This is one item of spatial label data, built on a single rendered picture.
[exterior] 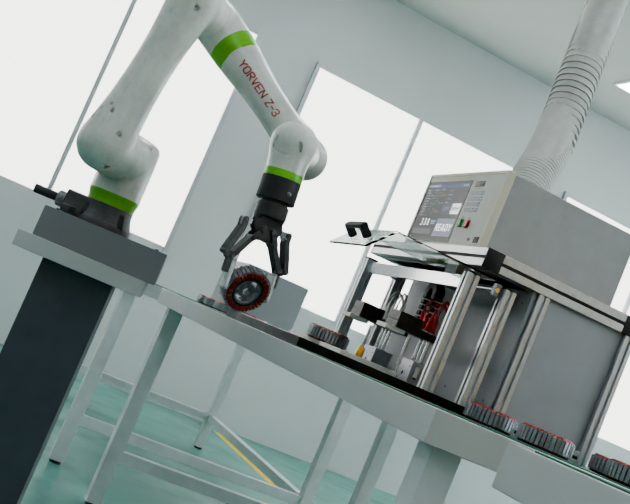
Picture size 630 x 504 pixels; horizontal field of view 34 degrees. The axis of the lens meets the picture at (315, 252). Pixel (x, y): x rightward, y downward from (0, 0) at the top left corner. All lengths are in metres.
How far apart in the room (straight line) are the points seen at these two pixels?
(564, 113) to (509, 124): 3.95
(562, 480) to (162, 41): 1.70
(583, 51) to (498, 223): 1.85
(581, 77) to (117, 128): 2.21
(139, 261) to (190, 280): 4.65
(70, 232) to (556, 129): 2.10
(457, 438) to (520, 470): 0.41
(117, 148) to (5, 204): 4.57
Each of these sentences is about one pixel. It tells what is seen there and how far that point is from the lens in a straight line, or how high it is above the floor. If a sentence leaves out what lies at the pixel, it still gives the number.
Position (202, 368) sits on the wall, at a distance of 7.23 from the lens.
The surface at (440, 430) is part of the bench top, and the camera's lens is 1.46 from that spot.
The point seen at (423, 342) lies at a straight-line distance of 2.51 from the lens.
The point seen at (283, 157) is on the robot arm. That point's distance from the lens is 2.35.
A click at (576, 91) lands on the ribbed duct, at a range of 4.12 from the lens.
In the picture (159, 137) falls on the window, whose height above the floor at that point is 1.66.
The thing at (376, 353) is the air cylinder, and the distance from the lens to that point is 2.69.
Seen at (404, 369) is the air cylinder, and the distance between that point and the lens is 2.49.
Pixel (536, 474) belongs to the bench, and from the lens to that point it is 1.04.
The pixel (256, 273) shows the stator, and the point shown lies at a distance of 2.33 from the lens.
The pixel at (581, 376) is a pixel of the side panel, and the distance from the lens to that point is 2.48.
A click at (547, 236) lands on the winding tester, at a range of 2.52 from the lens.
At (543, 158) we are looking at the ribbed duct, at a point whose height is 1.73.
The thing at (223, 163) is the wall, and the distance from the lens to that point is 7.18.
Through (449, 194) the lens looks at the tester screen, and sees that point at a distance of 2.70.
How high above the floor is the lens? 0.76
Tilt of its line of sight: 5 degrees up
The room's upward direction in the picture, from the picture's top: 23 degrees clockwise
